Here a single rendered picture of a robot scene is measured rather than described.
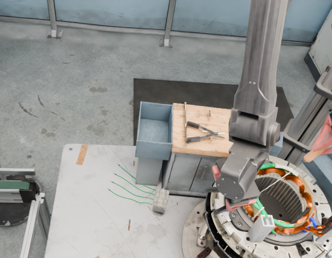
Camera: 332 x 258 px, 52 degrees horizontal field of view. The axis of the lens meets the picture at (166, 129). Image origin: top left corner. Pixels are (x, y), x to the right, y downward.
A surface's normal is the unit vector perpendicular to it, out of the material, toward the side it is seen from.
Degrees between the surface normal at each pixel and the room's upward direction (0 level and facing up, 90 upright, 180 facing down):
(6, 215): 0
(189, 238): 0
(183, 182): 90
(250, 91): 75
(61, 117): 0
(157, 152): 90
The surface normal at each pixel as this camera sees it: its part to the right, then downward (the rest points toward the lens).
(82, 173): 0.14, -0.65
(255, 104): -0.56, 0.35
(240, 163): -0.17, -0.73
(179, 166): -0.02, 0.76
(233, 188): -0.55, 0.58
